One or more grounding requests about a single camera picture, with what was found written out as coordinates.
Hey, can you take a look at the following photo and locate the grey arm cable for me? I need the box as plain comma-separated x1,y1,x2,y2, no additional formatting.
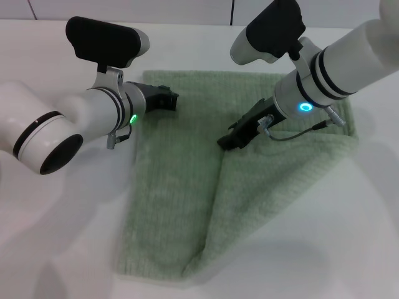
257,104,347,143
105,126,133,150

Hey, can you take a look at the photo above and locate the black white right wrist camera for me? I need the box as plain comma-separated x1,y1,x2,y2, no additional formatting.
229,0,307,67

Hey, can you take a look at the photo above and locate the grey right arm cable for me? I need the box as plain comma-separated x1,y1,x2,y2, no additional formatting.
257,104,347,143

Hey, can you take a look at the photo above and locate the silver left camera mount bracket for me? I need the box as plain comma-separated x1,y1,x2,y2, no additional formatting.
93,65,125,94

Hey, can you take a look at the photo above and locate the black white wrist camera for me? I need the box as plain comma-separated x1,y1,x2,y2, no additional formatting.
65,16,151,74
229,0,307,67

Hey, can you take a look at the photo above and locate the green terry towel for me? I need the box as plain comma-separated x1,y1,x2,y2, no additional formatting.
113,70,360,278

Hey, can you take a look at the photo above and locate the silver right camera mount bracket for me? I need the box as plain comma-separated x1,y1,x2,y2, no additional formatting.
289,36,322,78

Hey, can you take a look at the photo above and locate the silver camera mount bracket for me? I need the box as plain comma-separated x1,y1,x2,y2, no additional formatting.
93,65,125,94
289,36,322,78

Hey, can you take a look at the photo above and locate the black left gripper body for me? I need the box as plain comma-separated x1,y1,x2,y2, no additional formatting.
127,81,180,115

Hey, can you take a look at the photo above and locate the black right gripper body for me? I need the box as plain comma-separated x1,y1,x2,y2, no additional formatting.
217,98,287,152

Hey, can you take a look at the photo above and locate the grey left arm cable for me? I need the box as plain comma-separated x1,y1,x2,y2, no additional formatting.
105,126,133,150

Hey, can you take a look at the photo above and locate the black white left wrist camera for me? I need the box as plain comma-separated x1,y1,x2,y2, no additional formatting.
65,16,151,74

